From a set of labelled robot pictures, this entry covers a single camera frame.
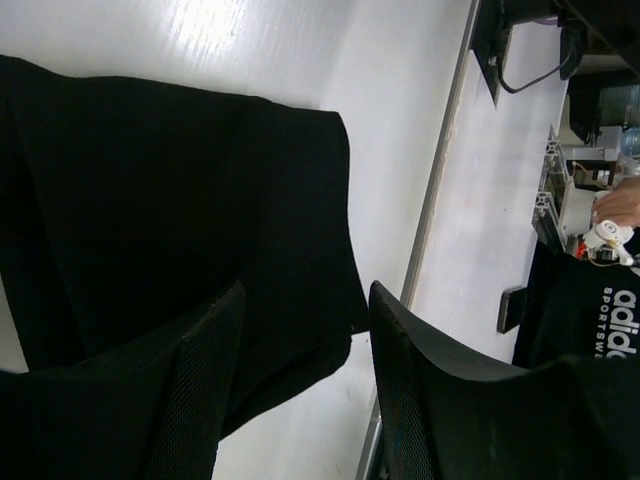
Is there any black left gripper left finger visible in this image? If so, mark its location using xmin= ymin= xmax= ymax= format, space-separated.
xmin=1 ymin=284 xmax=245 ymax=479

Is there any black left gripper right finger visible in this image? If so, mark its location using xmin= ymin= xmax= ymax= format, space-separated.
xmin=369 ymin=283 xmax=639 ymax=479

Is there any black skirt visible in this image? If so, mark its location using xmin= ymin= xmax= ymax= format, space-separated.
xmin=1 ymin=56 xmax=367 ymax=435

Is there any operator bare hand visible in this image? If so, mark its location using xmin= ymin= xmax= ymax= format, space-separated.
xmin=592 ymin=177 xmax=640 ymax=228

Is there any person in black adidas shirt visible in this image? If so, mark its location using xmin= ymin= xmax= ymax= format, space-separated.
xmin=512 ymin=242 xmax=639 ymax=369

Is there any aluminium table edge rail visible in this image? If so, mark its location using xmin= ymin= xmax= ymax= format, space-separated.
xmin=355 ymin=0 xmax=481 ymax=480

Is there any white leader arm handle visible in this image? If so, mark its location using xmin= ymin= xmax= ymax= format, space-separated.
xmin=583 ymin=220 xmax=639 ymax=268

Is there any aluminium frame equipment background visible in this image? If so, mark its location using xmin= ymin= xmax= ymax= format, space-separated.
xmin=532 ymin=74 xmax=639 ymax=262

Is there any black cable at table edge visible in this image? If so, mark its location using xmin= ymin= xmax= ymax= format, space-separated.
xmin=494 ymin=19 xmax=576 ymax=95

